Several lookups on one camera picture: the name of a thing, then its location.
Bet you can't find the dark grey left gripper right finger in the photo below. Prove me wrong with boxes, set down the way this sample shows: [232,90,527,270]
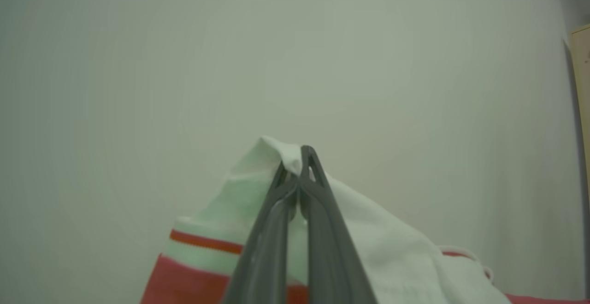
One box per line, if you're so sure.
[299,145,378,304]

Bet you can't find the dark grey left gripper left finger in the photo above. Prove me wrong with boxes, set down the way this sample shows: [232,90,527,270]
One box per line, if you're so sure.
[221,161,298,304]

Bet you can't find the red jersey shirt white sleeves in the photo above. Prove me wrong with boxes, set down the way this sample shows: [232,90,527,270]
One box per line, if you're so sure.
[141,136,590,304]

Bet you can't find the light wooden door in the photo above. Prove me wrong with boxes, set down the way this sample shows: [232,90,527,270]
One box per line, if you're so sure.
[562,24,590,298]

